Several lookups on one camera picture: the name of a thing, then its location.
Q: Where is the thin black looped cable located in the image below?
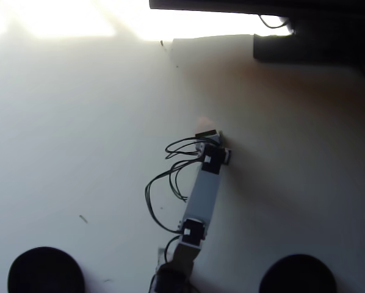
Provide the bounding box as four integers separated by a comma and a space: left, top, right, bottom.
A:
258, 13, 290, 29

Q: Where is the black round bowl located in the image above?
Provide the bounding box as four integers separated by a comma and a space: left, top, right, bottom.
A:
7, 246, 85, 293
258, 254, 338, 293

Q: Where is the black monitor edge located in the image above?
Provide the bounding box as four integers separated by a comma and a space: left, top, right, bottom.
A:
148, 0, 365, 34

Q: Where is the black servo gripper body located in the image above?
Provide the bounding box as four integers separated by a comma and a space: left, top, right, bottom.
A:
195, 129, 225, 151

